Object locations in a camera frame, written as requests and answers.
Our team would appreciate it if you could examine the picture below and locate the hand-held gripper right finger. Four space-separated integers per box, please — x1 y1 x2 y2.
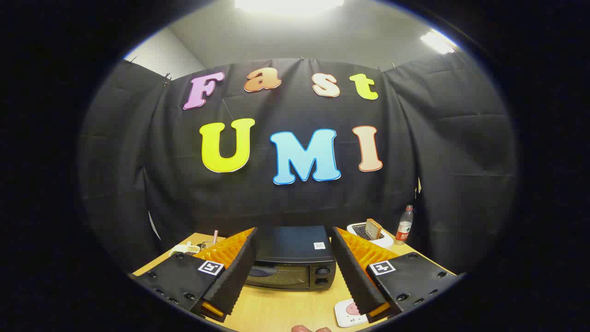
331 226 457 323

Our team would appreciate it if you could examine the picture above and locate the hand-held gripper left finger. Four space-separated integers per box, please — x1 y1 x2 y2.
133 227 260 322

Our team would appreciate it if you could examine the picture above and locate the white square food plate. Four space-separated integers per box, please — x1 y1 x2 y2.
334 299 369 328

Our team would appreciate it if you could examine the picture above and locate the black toaster oven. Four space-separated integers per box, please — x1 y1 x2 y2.
244 225 336 291

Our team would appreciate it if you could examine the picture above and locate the white pop-up toaster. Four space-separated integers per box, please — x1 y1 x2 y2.
347 222 395 249

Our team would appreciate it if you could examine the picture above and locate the white divided bean dish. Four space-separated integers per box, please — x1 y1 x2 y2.
168 242 201 257

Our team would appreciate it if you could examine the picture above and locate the red label water bottle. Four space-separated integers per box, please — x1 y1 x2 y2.
394 205 414 245

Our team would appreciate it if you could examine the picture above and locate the small ceiling light panel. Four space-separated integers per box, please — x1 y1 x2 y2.
419 29 458 55

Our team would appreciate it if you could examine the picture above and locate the wide ceiling light panel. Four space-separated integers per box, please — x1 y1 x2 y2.
234 0 345 13

